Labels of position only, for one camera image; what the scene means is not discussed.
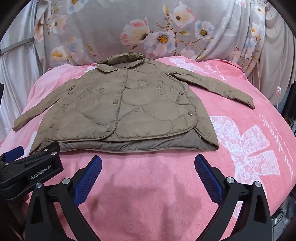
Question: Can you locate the khaki quilted jacket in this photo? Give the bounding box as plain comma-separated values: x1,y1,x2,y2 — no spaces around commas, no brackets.
13,53,255,155

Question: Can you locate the grey floral cloth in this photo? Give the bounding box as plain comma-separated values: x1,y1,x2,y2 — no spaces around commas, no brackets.
35,0,266,69

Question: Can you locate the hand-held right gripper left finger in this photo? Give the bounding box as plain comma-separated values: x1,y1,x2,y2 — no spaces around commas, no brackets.
24,155,102,241

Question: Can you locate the pink printed blanket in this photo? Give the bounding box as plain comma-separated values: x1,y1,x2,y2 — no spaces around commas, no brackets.
0,56,296,241

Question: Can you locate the white cord with switch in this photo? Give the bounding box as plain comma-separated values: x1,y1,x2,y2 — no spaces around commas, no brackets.
269,14,283,109

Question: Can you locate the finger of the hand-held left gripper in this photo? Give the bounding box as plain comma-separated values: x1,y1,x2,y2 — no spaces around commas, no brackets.
0,146,25,165
28,141,61,158

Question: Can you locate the grey satin curtain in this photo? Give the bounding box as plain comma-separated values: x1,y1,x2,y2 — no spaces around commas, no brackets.
0,9,53,142

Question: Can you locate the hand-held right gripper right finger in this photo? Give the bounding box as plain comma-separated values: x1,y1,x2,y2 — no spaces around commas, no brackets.
195,154,272,241

